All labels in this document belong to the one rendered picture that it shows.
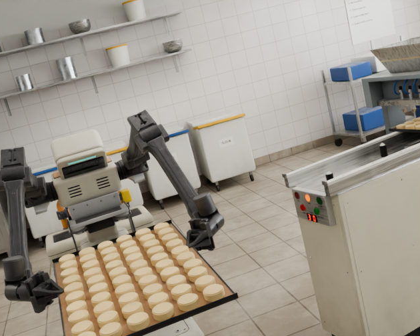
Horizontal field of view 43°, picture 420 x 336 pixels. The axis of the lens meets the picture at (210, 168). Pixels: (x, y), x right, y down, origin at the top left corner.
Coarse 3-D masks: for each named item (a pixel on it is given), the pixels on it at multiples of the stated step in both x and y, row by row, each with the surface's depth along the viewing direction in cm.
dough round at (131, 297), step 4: (132, 292) 134; (124, 296) 133; (128, 296) 132; (132, 296) 132; (136, 296) 131; (120, 300) 131; (124, 300) 131; (128, 300) 130; (132, 300) 130; (136, 300) 131; (120, 304) 131; (124, 304) 130
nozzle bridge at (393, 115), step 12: (384, 72) 287; (408, 72) 264; (372, 84) 282; (384, 84) 283; (396, 84) 276; (408, 84) 269; (372, 96) 283; (384, 96) 286; (396, 96) 278; (408, 96) 271; (384, 108) 291; (396, 108) 292; (384, 120) 294; (396, 120) 293
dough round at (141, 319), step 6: (138, 312) 124; (144, 312) 123; (132, 318) 122; (138, 318) 121; (144, 318) 121; (132, 324) 120; (138, 324) 119; (144, 324) 120; (132, 330) 120; (138, 330) 120
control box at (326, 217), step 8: (304, 192) 234; (312, 192) 229; (320, 192) 227; (296, 200) 241; (304, 200) 236; (312, 200) 230; (328, 200) 222; (296, 208) 244; (312, 208) 232; (320, 208) 226; (328, 208) 222; (304, 216) 240; (312, 216) 233; (320, 216) 228; (328, 216) 223; (328, 224) 225
